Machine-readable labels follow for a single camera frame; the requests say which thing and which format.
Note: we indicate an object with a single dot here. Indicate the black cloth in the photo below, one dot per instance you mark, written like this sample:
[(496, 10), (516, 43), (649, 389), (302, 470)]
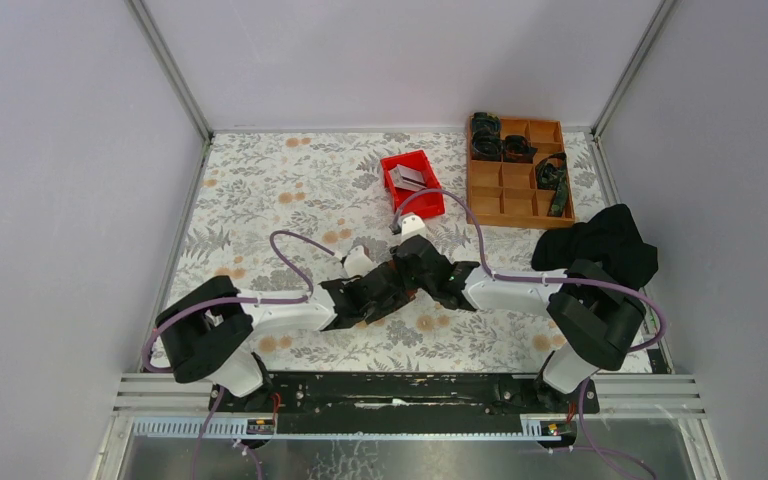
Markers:
[(611, 238)]

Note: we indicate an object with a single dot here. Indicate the floral table mat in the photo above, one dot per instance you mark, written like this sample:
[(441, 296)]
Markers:
[(270, 206)]

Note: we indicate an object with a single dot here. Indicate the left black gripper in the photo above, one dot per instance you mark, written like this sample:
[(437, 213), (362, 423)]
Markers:
[(390, 307)]

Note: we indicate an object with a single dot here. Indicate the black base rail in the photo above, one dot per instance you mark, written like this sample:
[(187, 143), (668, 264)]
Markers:
[(403, 403)]

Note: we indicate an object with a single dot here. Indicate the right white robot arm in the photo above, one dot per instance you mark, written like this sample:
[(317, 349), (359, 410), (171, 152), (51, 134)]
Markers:
[(598, 318)]

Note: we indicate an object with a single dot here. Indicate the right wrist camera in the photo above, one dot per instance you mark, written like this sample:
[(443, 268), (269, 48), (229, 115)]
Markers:
[(408, 226)]

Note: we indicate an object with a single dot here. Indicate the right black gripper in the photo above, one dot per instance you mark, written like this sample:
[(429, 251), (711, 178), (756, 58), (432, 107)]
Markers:
[(393, 249)]

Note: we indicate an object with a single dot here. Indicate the rolled camouflage belt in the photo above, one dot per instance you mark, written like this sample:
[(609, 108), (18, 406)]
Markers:
[(485, 142)]

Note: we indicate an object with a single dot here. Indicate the red plastic bin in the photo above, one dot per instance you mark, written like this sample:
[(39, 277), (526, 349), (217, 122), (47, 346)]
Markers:
[(426, 206)]

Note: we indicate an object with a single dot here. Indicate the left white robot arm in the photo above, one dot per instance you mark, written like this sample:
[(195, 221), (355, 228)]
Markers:
[(203, 333)]

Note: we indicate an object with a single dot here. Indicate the brown leather card holder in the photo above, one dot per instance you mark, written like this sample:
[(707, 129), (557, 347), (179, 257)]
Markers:
[(400, 283)]

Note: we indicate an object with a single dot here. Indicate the rolled black belt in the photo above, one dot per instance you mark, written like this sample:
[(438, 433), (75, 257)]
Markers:
[(518, 149)]

